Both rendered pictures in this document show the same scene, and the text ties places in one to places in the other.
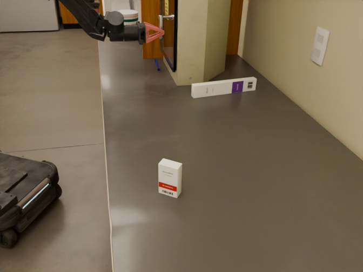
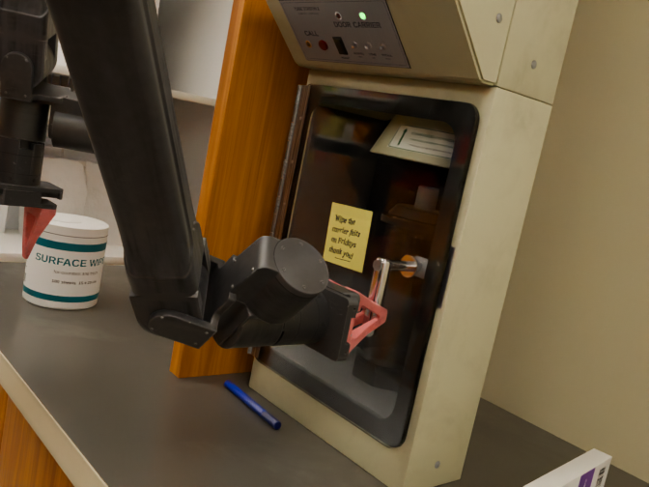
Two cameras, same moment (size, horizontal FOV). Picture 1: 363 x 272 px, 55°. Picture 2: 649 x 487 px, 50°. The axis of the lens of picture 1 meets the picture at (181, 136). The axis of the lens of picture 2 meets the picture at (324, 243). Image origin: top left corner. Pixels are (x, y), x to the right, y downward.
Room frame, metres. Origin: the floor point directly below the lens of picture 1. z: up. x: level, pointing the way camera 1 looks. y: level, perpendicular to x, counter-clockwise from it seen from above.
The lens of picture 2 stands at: (0.72, 0.50, 1.33)
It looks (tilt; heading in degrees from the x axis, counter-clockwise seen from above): 9 degrees down; 332
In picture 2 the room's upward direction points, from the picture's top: 12 degrees clockwise
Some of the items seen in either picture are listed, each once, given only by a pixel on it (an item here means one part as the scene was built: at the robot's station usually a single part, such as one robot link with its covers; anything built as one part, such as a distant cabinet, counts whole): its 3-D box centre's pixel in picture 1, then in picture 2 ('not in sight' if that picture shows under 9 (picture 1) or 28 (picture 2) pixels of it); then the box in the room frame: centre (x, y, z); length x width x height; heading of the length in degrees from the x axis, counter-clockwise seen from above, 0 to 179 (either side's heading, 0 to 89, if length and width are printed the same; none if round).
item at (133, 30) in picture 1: (133, 33); (296, 315); (1.32, 0.19, 1.14); 0.10 x 0.07 x 0.07; 13
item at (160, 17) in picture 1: (165, 26); (386, 295); (1.35, 0.07, 1.17); 0.05 x 0.03 x 0.10; 103
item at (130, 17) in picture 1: (127, 25); (66, 259); (2.00, 0.33, 1.02); 0.13 x 0.13 x 0.15
